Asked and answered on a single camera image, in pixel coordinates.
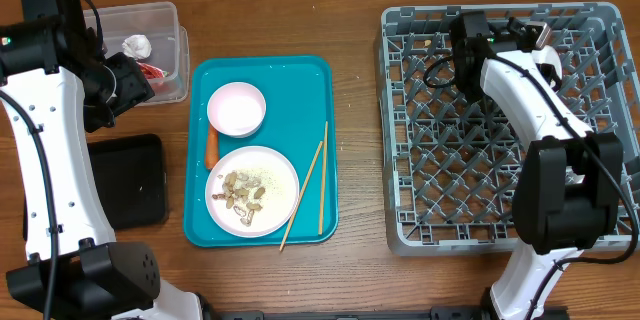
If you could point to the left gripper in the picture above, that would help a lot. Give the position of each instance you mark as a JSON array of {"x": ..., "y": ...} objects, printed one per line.
[{"x": 136, "y": 89}]

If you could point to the red snack wrapper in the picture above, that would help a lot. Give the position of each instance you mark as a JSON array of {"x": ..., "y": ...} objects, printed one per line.
[{"x": 151, "y": 72}]

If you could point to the foil ball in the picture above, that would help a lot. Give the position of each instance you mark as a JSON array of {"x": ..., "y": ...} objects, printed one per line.
[{"x": 137, "y": 46}]

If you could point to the orange carrot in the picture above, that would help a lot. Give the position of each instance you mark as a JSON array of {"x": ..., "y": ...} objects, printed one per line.
[{"x": 212, "y": 149}]

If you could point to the pink bowl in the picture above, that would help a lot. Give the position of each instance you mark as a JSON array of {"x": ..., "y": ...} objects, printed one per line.
[{"x": 236, "y": 109}]

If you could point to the teal serving tray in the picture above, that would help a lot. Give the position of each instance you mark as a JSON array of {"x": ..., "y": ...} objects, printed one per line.
[{"x": 299, "y": 97}]

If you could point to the peanuts pile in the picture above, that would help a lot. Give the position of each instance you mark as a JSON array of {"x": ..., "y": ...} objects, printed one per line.
[{"x": 242, "y": 193}]

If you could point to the white round plate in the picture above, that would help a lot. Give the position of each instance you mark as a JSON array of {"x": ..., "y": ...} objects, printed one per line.
[{"x": 251, "y": 157}]

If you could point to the white bowl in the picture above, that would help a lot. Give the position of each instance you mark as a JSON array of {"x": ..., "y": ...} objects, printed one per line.
[{"x": 549, "y": 65}]

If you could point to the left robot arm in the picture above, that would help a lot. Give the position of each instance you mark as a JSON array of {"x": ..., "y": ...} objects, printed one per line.
[{"x": 57, "y": 85}]

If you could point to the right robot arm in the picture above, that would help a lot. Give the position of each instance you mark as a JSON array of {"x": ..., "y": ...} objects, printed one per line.
[{"x": 568, "y": 206}]

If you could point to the grey dishwasher rack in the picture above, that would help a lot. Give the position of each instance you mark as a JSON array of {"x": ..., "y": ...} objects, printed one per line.
[{"x": 450, "y": 165}]

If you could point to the clear plastic bin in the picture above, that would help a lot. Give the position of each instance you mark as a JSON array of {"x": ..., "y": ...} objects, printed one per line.
[{"x": 151, "y": 34}]

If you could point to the black tray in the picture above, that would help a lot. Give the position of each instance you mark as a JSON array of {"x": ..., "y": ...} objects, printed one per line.
[{"x": 130, "y": 178}]

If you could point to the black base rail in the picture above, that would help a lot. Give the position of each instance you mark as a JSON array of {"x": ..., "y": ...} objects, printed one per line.
[{"x": 435, "y": 313}]

